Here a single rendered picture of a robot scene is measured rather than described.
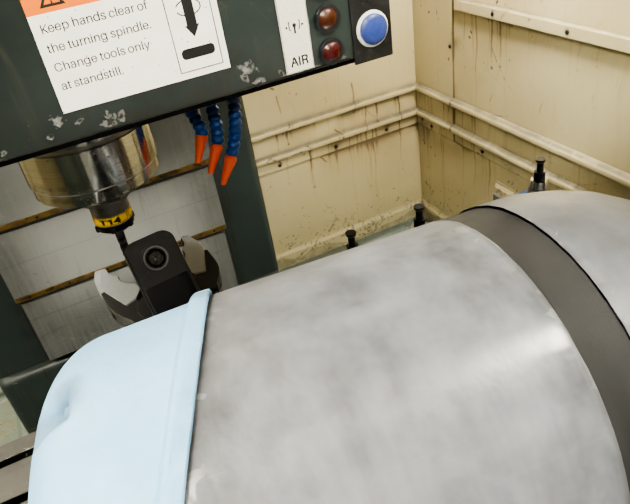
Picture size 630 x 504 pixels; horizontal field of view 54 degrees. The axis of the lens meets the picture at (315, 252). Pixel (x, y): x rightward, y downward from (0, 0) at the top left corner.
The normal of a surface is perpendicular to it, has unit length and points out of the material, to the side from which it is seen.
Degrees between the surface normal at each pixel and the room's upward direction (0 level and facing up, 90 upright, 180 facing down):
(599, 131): 90
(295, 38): 90
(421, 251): 10
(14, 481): 0
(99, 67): 90
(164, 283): 59
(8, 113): 90
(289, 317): 1
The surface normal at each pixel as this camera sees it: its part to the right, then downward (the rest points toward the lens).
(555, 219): -0.16, -0.84
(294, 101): 0.44, 0.46
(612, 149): -0.89, 0.35
